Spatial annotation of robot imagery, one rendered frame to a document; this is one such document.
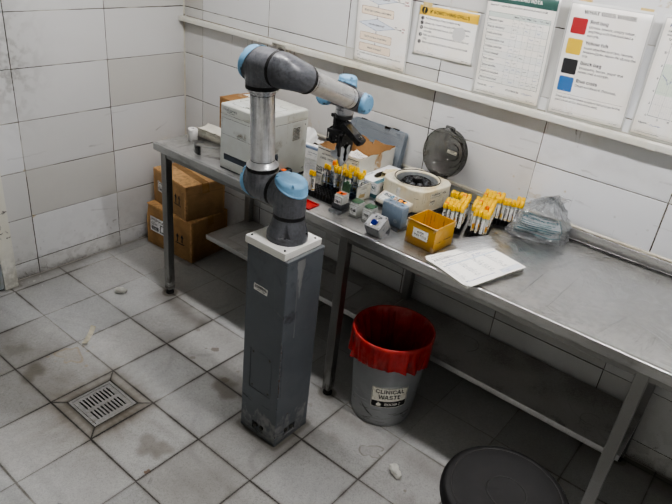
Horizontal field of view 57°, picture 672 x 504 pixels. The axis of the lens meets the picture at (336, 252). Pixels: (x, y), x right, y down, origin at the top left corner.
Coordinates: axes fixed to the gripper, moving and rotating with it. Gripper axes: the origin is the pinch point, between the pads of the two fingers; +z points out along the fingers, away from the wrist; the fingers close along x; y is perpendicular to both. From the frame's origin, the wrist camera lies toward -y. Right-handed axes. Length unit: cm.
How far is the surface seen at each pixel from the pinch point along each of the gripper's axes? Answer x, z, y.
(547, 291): 1, 18, -93
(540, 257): -22, 18, -82
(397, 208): 2.9, 8.5, -30.4
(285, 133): 0.0, -3.8, 32.3
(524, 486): 66, 40, -118
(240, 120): 12.5, -7.7, 47.3
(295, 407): 43, 91, -21
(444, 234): 3, 11, -52
